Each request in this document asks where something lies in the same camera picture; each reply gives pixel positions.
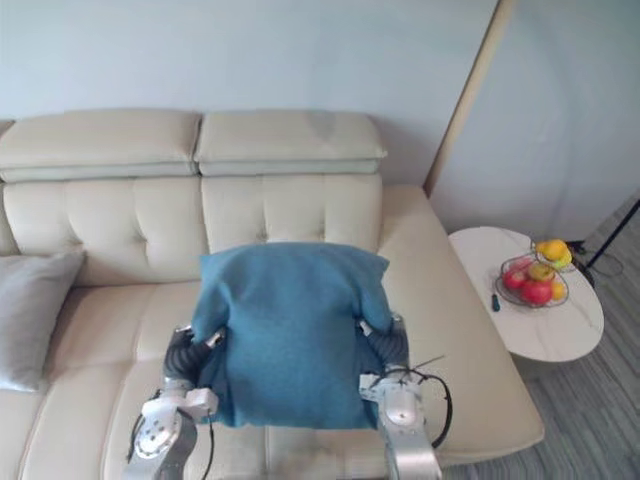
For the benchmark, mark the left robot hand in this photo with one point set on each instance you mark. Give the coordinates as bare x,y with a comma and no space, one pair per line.
181,357

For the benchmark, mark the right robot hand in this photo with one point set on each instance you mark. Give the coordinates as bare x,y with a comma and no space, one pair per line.
392,347

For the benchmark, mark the blue fabric cushion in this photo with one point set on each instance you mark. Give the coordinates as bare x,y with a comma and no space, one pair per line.
285,330

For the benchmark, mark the cream leather sofa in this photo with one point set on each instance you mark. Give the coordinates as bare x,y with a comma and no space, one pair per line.
445,310

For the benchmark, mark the dark small screwdriver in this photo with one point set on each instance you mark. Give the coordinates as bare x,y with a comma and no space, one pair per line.
496,301

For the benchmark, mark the white marble side table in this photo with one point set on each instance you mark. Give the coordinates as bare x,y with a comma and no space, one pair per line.
540,330

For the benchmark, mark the grey fabric cushion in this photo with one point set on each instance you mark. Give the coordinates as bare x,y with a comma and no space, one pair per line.
30,310

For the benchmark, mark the yellow red apple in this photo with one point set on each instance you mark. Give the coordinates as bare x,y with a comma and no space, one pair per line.
542,272

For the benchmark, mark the orange fruit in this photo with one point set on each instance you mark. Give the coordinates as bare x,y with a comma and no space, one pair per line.
550,248
558,290

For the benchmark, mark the yellow green fruit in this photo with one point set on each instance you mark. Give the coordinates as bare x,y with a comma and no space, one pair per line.
565,258

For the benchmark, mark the cream sofa headrest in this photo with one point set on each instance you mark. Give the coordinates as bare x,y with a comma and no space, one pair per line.
285,142
100,140

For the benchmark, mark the black floor lamp stand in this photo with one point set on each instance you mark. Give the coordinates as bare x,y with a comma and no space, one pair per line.
612,235

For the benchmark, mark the beige wall trim strip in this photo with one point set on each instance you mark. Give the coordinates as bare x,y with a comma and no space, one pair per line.
470,95

